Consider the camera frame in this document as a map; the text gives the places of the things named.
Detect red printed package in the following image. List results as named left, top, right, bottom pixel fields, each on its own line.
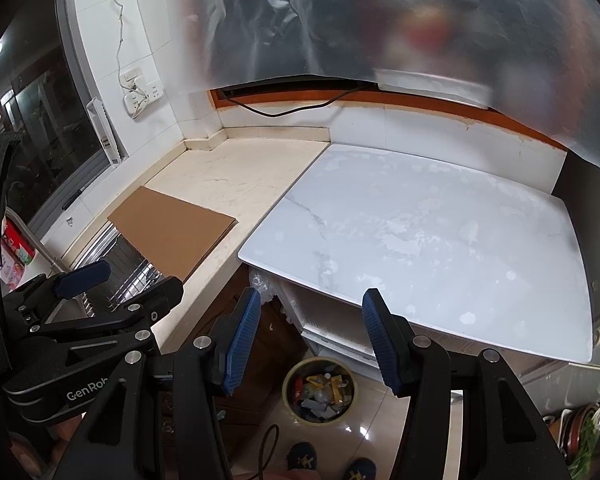
left=0, top=219, right=36, bottom=291

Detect thick black cable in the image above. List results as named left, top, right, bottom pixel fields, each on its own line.
left=224, top=76, right=381, bottom=117

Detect orange wooden ledge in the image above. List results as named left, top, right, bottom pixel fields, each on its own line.
left=209, top=84, right=568, bottom=152

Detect dark glass window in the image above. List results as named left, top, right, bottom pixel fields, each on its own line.
left=0, top=0, right=126, bottom=241

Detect brown cardboard sheet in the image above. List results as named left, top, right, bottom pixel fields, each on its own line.
left=107, top=186, right=238, bottom=282

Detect dark round bowl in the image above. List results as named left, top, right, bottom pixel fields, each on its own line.
left=555, top=405, right=598, bottom=461

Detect thin black cable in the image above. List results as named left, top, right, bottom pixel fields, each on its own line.
left=256, top=424, right=282, bottom=480

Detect green leafy vegetables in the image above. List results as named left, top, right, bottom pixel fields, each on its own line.
left=572, top=412, right=600, bottom=479

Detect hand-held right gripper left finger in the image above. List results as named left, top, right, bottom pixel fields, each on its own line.
left=52, top=286, right=262, bottom=480

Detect round cream trash bin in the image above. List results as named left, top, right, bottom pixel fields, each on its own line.
left=282, top=356, right=360, bottom=426

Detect white cable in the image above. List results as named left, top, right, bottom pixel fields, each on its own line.
left=104, top=0, right=132, bottom=92

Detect pile of discarded wrappers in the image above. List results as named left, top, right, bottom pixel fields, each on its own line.
left=295, top=370, right=354, bottom=418

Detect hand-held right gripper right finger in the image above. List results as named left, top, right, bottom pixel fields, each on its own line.
left=361, top=287, right=573, bottom=480

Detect clear plastic sheet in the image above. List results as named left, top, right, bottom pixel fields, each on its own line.
left=180, top=0, right=600, bottom=168

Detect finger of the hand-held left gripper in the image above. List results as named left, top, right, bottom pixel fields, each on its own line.
left=29, top=275, right=185, bottom=342
left=2, top=260, right=112, bottom=322

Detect white wall socket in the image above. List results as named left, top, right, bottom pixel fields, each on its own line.
left=119, top=66, right=163, bottom=120

